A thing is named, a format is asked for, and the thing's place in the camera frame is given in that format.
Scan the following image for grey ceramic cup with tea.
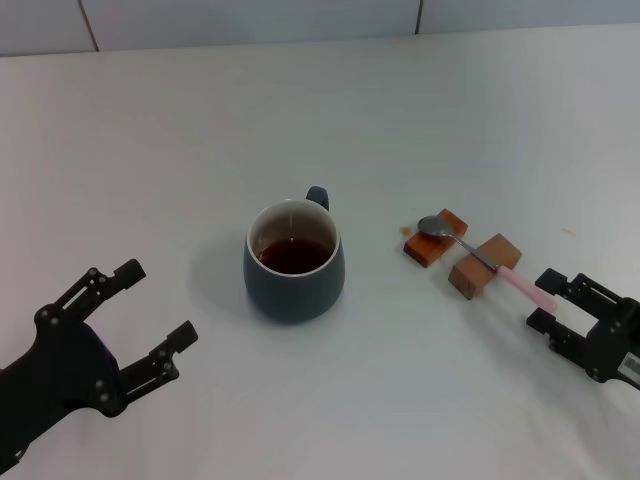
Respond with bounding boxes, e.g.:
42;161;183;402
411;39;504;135
243;185;347;324

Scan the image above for reddish brown wooden block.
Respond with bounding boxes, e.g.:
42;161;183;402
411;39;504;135
402;208;470;270

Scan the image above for light brown wooden block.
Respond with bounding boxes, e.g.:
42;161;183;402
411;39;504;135
448;233;523;302

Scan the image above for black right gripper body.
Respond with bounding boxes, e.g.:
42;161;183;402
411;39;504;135
581;296;640;389

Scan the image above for pink handled metal spoon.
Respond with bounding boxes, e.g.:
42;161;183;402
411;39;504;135
417;214;559;314

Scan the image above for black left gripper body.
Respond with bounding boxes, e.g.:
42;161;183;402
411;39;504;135
0;304;124;474

